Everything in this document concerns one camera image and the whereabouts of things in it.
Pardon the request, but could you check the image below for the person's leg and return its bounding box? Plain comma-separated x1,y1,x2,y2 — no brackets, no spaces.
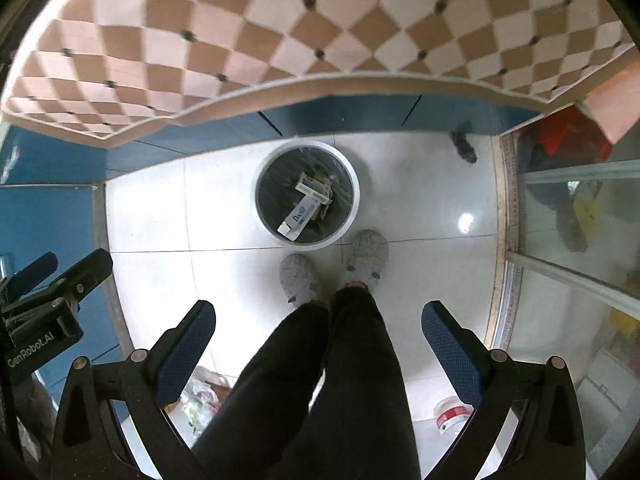
312,284,424,480
191,301,332,480

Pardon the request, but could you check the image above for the pink cardboard box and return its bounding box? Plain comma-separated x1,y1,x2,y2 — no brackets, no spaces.
584,71,640,144

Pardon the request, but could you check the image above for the person's right grey slipper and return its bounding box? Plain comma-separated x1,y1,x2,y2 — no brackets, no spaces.
343,229,392,292

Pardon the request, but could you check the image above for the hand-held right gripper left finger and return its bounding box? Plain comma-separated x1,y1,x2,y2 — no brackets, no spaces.
50,300,217,480

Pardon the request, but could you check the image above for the clear crumpled plastic bag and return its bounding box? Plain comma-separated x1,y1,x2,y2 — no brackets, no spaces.
167,366,232,443

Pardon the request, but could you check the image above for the brown white checkered blanket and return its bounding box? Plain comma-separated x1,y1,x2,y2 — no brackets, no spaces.
1,0,638,150

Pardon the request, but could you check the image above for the glass sliding door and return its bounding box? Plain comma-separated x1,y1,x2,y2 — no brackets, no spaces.
492,110,640,466

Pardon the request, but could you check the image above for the dark fluffy tuft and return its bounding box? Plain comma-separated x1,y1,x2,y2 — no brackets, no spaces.
449,130,479,165

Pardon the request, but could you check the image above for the red plastic bag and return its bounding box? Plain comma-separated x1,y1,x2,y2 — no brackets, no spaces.
519,106,614,162

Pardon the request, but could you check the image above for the yellow plastic bag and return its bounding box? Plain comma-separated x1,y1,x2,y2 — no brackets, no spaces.
571,194,602,222

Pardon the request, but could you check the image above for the white round trash bin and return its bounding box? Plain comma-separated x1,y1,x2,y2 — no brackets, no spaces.
254,140,361,252

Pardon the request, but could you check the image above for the person's right leg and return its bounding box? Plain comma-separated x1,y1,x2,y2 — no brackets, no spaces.
312,284,424,480

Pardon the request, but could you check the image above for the person's grey slipper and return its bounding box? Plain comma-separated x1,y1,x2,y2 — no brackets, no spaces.
279,253,324,307
343,229,392,292

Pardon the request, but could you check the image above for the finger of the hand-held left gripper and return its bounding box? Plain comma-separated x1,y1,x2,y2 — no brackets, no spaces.
50,248,114,311
9,252,59,300

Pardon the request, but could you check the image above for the person's left grey slipper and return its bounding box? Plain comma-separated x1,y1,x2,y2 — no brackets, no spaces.
279,253,324,307

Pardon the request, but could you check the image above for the short white carton box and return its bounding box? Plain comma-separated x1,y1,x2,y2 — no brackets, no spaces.
294,171,334,205

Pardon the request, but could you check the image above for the long white carton box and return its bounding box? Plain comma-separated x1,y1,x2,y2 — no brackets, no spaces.
277,194,321,240

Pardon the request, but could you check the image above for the red white tape roll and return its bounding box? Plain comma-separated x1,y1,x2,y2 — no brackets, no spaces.
434,396,474,434

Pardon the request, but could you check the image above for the person's left leg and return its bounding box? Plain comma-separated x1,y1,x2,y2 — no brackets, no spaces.
191,301,332,480

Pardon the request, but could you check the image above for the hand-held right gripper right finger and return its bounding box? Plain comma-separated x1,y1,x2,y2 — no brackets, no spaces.
421,300,586,480

